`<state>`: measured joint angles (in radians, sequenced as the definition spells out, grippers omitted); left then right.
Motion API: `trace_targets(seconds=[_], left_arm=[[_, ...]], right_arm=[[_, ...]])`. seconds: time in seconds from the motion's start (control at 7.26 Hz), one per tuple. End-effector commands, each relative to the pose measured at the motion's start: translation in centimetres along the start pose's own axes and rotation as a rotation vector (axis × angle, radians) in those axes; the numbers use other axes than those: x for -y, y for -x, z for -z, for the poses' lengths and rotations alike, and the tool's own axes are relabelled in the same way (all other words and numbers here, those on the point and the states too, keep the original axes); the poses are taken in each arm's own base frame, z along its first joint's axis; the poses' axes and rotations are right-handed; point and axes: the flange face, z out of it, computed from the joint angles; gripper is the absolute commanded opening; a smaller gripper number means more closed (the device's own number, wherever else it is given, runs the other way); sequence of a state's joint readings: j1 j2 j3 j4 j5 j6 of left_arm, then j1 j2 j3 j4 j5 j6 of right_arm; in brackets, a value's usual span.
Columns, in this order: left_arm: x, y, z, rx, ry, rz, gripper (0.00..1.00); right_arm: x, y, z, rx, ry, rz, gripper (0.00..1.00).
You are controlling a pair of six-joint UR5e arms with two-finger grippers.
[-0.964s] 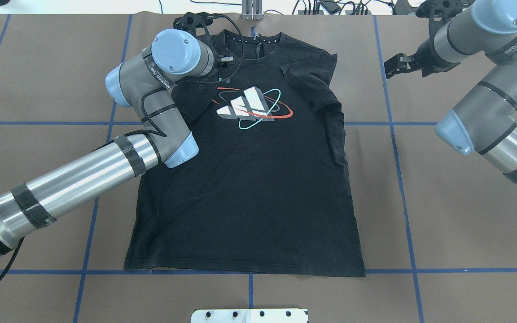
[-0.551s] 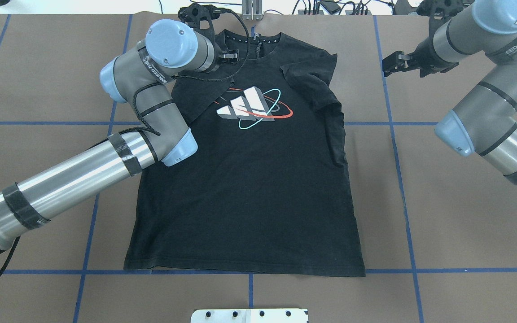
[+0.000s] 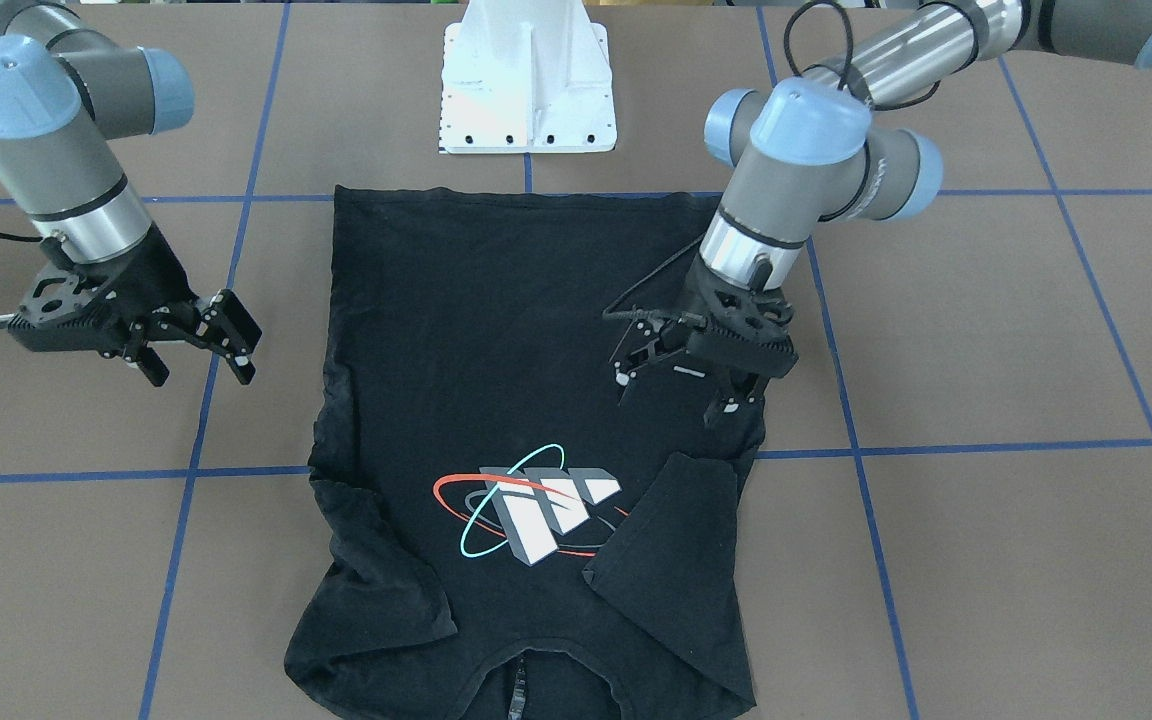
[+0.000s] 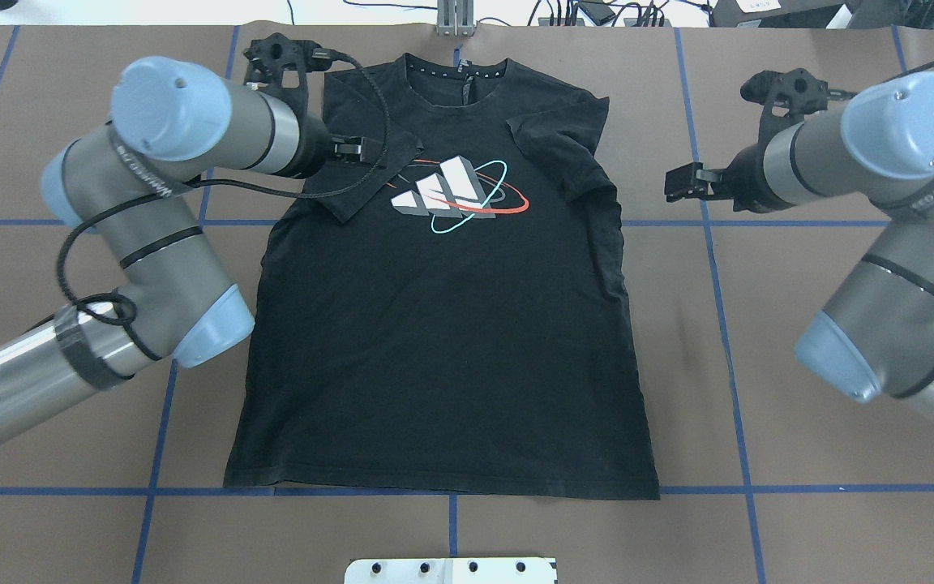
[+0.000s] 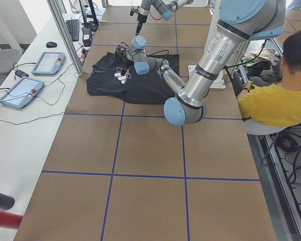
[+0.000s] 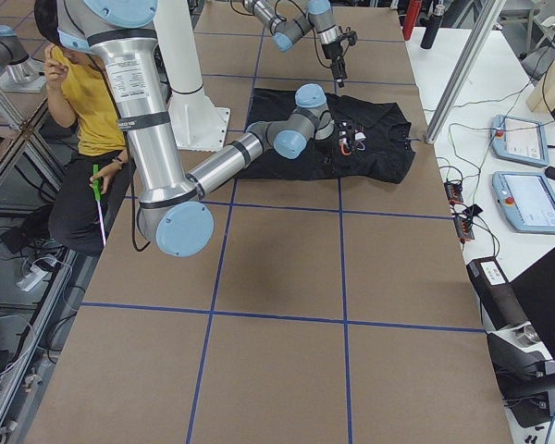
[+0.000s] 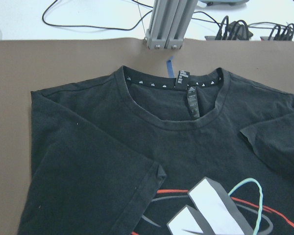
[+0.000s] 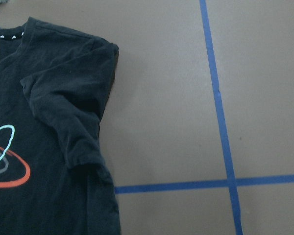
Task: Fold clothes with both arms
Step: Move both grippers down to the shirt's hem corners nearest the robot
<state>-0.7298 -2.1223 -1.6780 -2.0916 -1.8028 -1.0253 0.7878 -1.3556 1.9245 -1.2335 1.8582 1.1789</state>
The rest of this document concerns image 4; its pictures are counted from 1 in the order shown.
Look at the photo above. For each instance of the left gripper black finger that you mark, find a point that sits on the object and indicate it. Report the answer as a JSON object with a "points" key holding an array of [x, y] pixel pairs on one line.
{"points": [[359, 150]]}

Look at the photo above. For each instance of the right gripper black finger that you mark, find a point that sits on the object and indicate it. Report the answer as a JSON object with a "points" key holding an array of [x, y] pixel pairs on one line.
{"points": [[693, 181]]}

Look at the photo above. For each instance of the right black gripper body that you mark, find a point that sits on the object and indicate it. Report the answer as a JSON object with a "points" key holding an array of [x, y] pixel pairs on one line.
{"points": [[745, 180]]}

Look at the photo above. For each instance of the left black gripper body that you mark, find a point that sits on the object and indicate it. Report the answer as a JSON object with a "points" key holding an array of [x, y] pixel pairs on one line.
{"points": [[313, 152]]}

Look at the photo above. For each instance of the black graphic t-shirt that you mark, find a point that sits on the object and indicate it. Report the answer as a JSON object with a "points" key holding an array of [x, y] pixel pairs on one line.
{"points": [[459, 322]]}

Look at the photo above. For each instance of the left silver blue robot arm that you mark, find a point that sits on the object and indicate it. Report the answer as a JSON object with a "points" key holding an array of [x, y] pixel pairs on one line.
{"points": [[141, 280]]}

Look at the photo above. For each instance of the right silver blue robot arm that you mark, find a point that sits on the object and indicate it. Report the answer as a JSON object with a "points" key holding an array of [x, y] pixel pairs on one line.
{"points": [[875, 336]]}

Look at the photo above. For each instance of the aluminium frame post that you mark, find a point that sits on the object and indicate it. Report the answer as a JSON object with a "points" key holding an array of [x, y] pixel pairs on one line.
{"points": [[455, 18]]}

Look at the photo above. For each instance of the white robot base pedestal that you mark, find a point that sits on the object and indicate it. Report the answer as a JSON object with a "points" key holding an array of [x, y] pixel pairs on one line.
{"points": [[485, 569]]}

